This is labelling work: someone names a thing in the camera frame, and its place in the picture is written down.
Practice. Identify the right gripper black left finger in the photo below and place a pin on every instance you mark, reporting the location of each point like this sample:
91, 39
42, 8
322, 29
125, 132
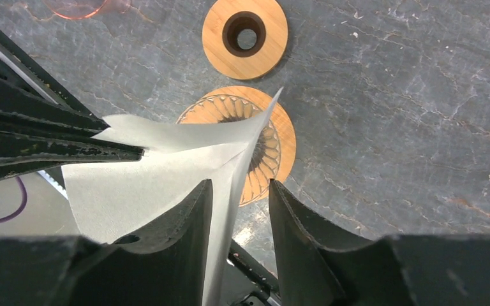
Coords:
161, 263

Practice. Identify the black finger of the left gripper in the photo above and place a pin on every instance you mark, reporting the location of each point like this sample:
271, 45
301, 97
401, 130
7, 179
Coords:
21, 154
20, 107

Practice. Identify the wooden ring stand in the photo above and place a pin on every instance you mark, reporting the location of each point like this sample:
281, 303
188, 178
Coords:
245, 39
275, 150

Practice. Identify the white paper coffee filter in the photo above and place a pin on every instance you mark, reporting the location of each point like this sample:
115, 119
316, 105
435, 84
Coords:
110, 200

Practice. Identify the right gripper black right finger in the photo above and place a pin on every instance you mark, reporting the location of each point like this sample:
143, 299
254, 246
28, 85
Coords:
318, 262

